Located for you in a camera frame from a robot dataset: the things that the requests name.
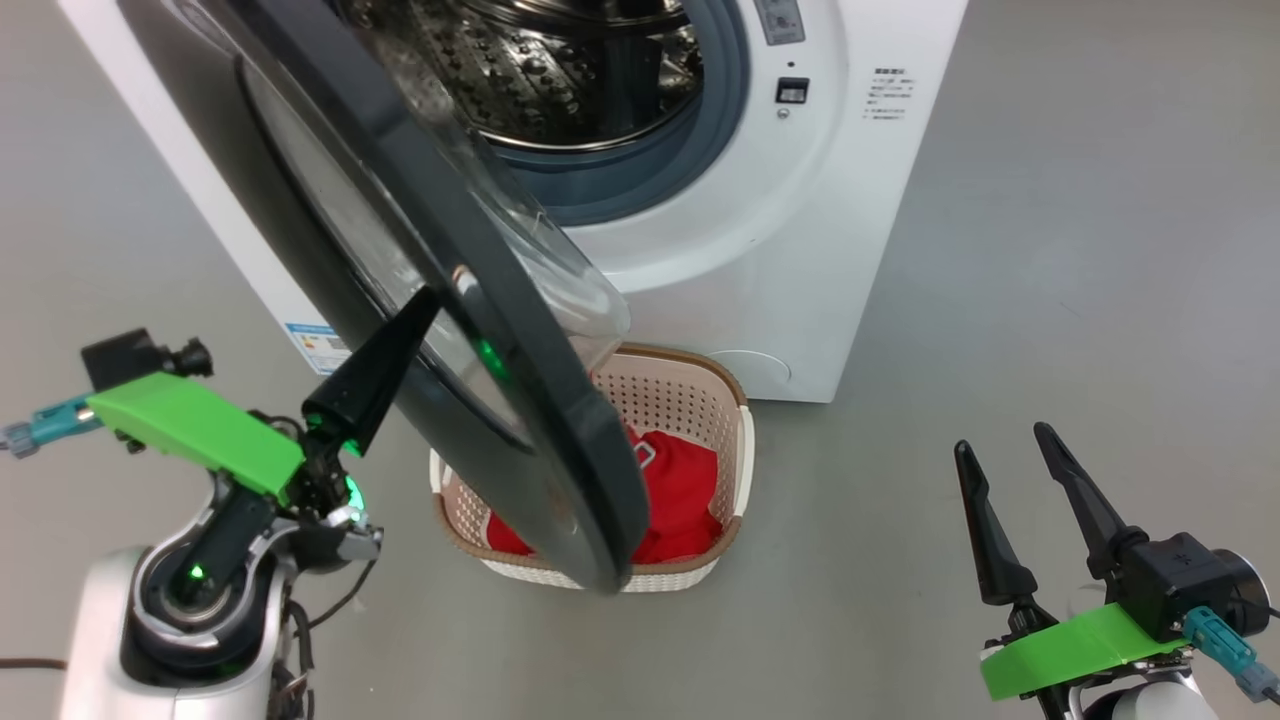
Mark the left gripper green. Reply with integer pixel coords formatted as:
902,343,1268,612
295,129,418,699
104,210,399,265
85,286,442,561

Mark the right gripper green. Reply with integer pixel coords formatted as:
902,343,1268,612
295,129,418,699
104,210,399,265
955,422,1191,701

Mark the dark grey round washer door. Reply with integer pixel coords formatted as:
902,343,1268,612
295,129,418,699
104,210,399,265
118,0,653,598

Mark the red garment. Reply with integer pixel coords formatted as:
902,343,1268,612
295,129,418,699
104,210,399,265
487,425,724,567

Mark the cream laundry basket brown rim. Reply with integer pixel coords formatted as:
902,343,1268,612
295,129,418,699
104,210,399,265
429,342,754,594

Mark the white front-load washing machine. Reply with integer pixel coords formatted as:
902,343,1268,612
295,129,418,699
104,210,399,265
55,0,971,406

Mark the grey rubber door seal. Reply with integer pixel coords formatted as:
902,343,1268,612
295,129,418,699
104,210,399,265
480,0,753,229

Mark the energy label sticker on washer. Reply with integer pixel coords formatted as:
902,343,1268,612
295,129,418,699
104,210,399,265
283,321,353,377

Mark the steel washer drum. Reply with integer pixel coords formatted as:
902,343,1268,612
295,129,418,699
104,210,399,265
335,0,706,153

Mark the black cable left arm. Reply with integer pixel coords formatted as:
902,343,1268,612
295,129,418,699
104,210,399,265
285,558,379,720

